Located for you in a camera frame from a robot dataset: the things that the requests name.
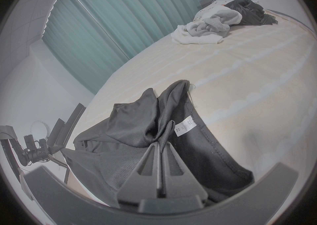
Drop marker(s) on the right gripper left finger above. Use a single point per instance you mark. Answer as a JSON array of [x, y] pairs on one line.
[[133, 187]]

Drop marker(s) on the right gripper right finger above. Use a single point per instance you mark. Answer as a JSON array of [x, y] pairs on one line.
[[185, 187]]

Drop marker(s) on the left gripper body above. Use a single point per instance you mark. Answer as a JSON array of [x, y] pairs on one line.
[[43, 149]]

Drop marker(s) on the black T-shirt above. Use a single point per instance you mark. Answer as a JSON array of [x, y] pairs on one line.
[[138, 120]]

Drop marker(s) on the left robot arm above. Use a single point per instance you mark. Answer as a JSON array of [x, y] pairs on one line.
[[27, 154]]

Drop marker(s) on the bed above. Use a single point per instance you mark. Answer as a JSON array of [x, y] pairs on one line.
[[247, 70]]

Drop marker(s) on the pile of clothes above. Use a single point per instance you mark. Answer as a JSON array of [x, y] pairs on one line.
[[198, 31]]

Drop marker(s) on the round white mirror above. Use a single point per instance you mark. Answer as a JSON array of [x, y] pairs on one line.
[[39, 131]]

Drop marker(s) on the blue-green curtain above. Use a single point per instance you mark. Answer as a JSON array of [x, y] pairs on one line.
[[138, 8], [79, 50]]

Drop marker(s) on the white printed pillow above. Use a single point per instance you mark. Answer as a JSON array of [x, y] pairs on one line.
[[215, 3]]

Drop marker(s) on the black shiny garment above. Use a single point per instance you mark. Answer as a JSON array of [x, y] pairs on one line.
[[250, 11]]

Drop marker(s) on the grey bedside table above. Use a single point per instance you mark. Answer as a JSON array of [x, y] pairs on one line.
[[206, 0]]

